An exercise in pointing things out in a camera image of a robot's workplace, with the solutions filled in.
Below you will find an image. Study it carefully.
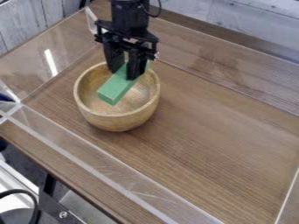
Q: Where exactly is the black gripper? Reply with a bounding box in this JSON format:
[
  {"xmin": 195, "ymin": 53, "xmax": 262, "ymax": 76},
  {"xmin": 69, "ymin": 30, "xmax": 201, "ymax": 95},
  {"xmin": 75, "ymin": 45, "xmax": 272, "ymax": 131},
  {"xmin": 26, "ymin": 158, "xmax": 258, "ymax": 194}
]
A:
[{"xmin": 95, "ymin": 0, "xmax": 161, "ymax": 81}]

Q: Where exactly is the green rectangular block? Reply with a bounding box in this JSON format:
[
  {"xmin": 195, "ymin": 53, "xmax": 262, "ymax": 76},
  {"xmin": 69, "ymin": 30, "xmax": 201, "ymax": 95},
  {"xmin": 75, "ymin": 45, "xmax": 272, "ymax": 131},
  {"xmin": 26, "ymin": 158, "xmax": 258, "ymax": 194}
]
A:
[{"xmin": 97, "ymin": 62, "xmax": 141, "ymax": 106}]

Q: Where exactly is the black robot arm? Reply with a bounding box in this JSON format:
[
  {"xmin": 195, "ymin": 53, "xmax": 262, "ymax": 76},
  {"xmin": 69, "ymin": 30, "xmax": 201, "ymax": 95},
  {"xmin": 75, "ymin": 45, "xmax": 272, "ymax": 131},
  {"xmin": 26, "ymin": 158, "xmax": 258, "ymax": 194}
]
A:
[{"xmin": 95, "ymin": 0, "xmax": 162, "ymax": 81}]

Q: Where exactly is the brown wooden bowl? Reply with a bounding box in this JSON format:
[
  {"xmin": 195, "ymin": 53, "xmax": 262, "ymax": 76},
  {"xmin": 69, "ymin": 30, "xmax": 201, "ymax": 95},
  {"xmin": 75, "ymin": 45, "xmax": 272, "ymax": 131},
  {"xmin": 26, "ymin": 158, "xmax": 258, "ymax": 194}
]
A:
[{"xmin": 73, "ymin": 62, "xmax": 162, "ymax": 132}]

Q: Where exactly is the black table leg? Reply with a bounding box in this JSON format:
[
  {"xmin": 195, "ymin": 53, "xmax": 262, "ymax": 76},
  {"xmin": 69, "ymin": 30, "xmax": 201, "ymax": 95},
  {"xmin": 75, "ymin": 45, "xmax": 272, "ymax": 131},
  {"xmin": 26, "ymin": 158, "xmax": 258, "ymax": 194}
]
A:
[{"xmin": 43, "ymin": 174, "xmax": 57, "ymax": 196}]

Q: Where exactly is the clear acrylic corner bracket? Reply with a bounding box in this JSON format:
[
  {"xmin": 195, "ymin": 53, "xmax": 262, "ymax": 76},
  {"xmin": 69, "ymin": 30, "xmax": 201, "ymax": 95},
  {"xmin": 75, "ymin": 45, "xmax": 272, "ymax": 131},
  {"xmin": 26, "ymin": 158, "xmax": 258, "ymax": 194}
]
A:
[{"xmin": 85, "ymin": 7, "xmax": 98, "ymax": 34}]

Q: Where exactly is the grey metal base plate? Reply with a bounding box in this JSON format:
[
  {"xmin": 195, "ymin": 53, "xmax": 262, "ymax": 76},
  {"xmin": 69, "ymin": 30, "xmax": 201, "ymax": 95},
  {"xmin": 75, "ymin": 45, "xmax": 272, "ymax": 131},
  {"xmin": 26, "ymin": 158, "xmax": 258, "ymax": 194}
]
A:
[{"xmin": 38, "ymin": 192, "xmax": 87, "ymax": 224}]

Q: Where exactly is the black cable loop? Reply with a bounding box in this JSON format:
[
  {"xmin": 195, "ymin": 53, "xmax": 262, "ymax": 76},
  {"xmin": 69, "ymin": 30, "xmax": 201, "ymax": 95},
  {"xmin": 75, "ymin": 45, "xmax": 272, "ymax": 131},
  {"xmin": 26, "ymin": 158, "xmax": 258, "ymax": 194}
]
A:
[{"xmin": 0, "ymin": 188, "xmax": 42, "ymax": 224}]

